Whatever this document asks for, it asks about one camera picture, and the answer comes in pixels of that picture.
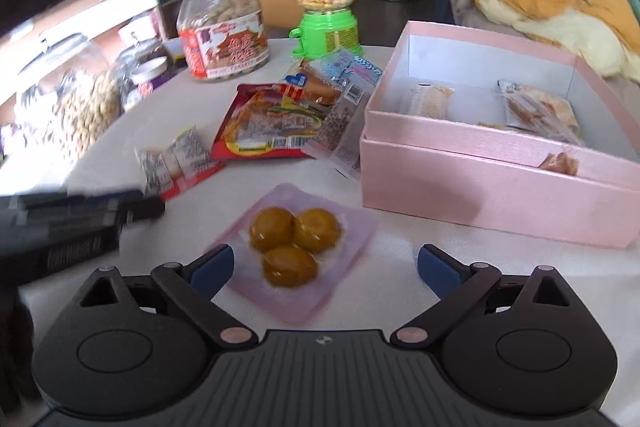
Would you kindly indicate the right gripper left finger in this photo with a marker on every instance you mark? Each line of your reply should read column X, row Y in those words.
column 190, row 290

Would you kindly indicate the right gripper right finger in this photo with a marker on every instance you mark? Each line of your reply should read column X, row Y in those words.
column 460, row 289

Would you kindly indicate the pink pack of egg tarts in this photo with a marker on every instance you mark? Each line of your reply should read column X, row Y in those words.
column 291, row 249

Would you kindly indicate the red peanut snack bag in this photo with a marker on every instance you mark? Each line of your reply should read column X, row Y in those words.
column 184, row 163

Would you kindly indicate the red noodle snack bag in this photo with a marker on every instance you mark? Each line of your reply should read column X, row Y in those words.
column 263, row 122

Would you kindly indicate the rice cracker bag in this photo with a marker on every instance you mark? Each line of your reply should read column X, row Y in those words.
column 538, row 112

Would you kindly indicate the blue pink candy packet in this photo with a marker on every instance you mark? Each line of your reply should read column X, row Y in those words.
column 341, row 65

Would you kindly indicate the dark grain snack bar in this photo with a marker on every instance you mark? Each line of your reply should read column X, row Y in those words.
column 337, row 142

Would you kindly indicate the yellow long cracker pack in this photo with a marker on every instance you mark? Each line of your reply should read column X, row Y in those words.
column 427, row 100

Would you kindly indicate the meat floss bun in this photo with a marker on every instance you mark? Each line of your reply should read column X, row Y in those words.
column 304, row 85

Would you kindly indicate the large glass nut jar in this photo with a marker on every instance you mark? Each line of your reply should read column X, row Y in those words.
column 66, row 98

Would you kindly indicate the pink gift box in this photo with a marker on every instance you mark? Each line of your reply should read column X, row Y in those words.
column 469, row 169

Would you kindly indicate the purple paper cup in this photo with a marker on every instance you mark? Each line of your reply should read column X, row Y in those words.
column 143, row 80

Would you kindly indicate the dark lidded glass jar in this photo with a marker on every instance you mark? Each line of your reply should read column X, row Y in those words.
column 143, row 42

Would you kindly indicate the peanut jar gold lid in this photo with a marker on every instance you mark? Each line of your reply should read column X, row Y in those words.
column 222, row 39

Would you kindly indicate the green candy dispenser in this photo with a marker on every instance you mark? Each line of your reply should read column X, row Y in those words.
column 326, row 25

